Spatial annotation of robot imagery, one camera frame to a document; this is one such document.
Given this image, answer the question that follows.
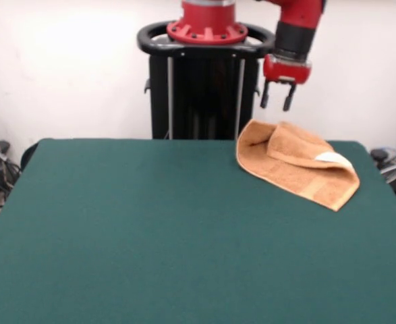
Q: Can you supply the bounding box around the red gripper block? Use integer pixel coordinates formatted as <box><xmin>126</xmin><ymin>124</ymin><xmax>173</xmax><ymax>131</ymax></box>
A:
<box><xmin>260</xmin><ymin>55</ymin><xmax>314</xmax><ymax>111</ymax></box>

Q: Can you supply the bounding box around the orange terry towel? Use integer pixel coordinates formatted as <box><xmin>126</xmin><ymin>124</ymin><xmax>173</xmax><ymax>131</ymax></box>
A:
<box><xmin>235</xmin><ymin>118</ymin><xmax>360</xmax><ymax>213</ymax></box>

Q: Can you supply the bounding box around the grey round chair base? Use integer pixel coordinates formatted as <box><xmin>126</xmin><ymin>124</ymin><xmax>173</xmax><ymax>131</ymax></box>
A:
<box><xmin>378</xmin><ymin>161</ymin><xmax>396</xmax><ymax>184</ymax></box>

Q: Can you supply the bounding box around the dark green table cloth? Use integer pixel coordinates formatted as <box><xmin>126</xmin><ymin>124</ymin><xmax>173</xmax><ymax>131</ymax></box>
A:
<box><xmin>0</xmin><ymin>137</ymin><xmax>396</xmax><ymax>324</ymax></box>

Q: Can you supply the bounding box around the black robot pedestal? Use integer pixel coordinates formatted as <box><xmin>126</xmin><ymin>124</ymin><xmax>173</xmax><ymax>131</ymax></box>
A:
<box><xmin>136</xmin><ymin>20</ymin><xmax>275</xmax><ymax>141</ymax></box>

